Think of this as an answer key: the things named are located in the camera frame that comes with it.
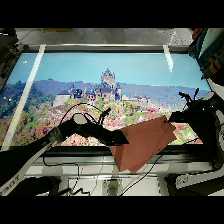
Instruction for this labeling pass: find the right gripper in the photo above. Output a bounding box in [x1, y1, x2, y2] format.
[168, 110, 194, 126]

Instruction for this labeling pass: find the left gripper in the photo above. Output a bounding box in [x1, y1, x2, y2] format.
[94, 126, 130, 147]

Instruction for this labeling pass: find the salmon pink garment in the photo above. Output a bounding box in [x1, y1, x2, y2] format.
[109, 115, 178, 175]

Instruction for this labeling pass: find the silver frame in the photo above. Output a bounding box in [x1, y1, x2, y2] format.
[13, 43, 224, 197]

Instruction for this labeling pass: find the black cable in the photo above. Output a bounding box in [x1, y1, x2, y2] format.
[59, 102, 104, 126]
[42, 153, 92, 197]
[119, 153, 165, 197]

